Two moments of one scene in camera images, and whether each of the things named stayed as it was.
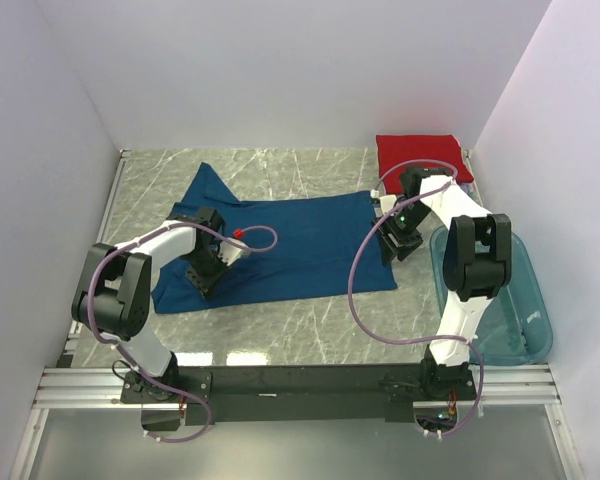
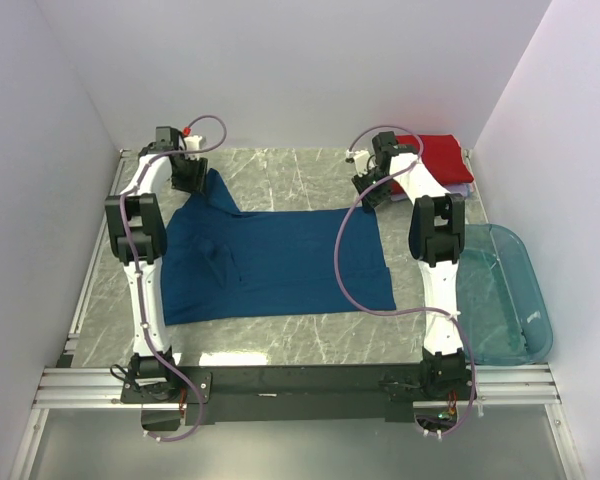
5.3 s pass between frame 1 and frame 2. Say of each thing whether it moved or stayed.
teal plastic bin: stayed
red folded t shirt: stayed
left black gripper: moved
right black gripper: moved
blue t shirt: moved
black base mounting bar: stayed
